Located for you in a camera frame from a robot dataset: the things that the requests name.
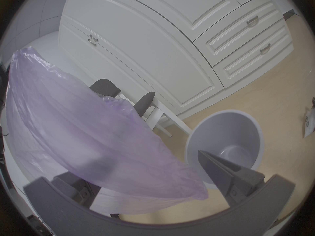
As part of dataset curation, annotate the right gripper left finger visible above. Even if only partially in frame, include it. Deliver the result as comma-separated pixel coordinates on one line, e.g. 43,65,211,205
52,154,120,205

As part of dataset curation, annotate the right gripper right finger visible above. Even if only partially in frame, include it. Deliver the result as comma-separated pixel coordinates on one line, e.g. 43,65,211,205
198,150,266,207

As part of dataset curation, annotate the purple plastic bag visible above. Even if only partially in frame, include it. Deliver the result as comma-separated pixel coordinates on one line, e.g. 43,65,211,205
5,47,209,214

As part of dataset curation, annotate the white printed wrapper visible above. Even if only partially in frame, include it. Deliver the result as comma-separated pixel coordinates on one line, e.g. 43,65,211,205
303,107,315,138

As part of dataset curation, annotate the white trash bin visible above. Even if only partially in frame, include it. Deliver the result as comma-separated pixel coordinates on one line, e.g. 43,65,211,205
185,110,265,189

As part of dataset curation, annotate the white chair dark grey seat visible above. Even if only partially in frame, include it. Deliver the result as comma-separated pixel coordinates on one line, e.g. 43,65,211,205
89,78,193,138

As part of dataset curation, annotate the white wardrobe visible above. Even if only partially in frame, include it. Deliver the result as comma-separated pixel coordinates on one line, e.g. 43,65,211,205
58,0,294,121

